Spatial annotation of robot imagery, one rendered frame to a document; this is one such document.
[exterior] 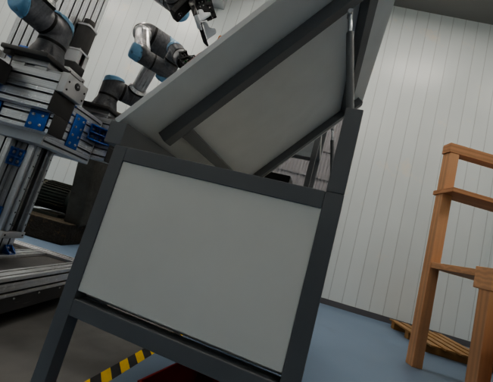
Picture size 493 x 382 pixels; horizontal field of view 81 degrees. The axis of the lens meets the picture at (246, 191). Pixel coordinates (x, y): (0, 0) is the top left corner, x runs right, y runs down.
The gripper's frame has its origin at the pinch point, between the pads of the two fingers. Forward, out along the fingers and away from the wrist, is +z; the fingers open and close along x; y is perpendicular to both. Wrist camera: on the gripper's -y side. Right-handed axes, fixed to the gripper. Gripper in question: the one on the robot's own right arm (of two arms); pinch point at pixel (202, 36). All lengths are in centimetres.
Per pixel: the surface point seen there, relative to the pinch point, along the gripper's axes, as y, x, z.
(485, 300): 121, 123, 153
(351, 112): 29, -28, 54
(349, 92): 36, -13, 43
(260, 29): 17.4, -19.4, 20.1
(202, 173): -8, -25, 56
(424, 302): 104, 179, 162
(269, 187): 7, -27, 65
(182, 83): -7.6, -19.7, 28.3
